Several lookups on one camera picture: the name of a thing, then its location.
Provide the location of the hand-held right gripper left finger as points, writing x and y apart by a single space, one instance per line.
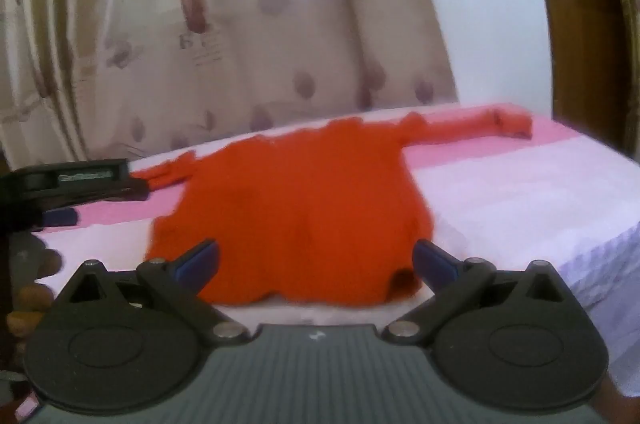
201 260

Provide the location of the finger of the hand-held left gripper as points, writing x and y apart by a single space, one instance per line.
131 193
61 217

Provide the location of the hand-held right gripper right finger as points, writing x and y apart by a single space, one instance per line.
434 264

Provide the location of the red knitted sweater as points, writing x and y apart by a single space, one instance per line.
300 204

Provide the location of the pink checked bed sheet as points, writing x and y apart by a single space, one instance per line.
500 204

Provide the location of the beige leaf print curtain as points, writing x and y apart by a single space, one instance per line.
225 28

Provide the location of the brown wooden door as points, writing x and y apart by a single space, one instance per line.
585 53

